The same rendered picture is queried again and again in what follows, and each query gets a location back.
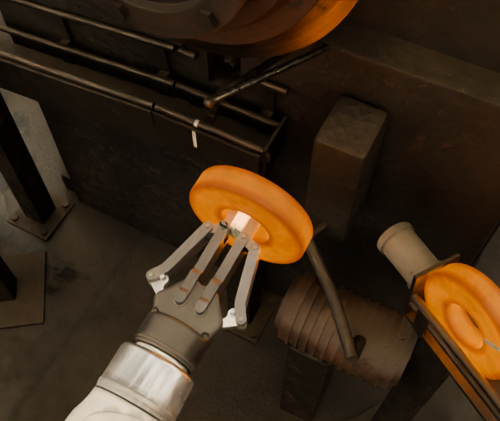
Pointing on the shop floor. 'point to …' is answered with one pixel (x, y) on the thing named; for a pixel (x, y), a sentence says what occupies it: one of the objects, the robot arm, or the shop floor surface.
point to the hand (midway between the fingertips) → (250, 210)
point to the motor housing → (376, 318)
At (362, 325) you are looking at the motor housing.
